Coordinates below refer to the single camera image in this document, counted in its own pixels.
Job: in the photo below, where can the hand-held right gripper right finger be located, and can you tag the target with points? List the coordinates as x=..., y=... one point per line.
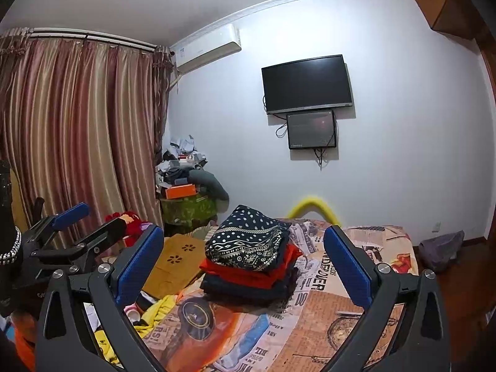
x=348, y=267

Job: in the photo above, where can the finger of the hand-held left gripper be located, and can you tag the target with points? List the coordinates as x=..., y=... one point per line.
x=100, y=240
x=71, y=213

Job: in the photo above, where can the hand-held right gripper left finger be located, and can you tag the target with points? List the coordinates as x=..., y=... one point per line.
x=139, y=263

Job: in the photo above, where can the navy patterned zip hoodie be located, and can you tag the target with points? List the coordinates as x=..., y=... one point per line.
x=248, y=240

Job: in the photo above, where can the red plush toy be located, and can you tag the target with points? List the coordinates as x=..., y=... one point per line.
x=131, y=224

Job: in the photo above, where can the wooden lap desk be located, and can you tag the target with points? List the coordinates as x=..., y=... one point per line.
x=174, y=267

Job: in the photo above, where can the yellow cloth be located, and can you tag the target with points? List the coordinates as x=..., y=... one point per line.
x=159, y=312

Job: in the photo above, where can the green cloth-covered cabinet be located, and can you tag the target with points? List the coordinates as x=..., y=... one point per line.
x=190, y=211

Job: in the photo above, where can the yellow foam hoop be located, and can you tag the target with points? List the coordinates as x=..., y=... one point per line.
x=314, y=203

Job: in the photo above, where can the red folded garment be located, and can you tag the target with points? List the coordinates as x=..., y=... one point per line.
x=271, y=275

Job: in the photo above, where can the striped brown curtain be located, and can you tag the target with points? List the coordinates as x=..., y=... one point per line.
x=77, y=131

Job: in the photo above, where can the orange box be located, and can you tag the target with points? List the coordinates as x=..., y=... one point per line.
x=180, y=191

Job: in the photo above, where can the dark maroon folded garment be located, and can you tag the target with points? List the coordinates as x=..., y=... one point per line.
x=267, y=304

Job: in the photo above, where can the grey bag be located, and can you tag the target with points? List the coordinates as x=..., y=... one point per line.
x=441, y=252

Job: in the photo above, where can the navy folded garment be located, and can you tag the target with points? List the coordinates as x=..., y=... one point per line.
x=240, y=288

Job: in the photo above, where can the grey pillow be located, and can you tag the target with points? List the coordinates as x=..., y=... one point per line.
x=211, y=184

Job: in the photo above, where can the pile of household clutter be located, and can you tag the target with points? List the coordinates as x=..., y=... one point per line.
x=180, y=157

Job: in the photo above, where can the curtain rod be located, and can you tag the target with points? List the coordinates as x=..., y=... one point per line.
x=116, y=41

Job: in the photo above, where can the white air conditioner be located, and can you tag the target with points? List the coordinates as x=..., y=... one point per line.
x=205, y=48

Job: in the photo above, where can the wooden overhead cabinet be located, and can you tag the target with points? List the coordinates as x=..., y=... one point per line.
x=445, y=0

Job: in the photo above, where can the wall socket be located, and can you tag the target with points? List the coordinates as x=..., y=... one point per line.
x=436, y=227

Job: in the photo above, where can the small wall-mounted monitor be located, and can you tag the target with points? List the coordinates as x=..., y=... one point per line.
x=312, y=130

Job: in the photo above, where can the wall-mounted black television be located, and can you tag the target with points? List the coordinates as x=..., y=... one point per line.
x=308, y=83

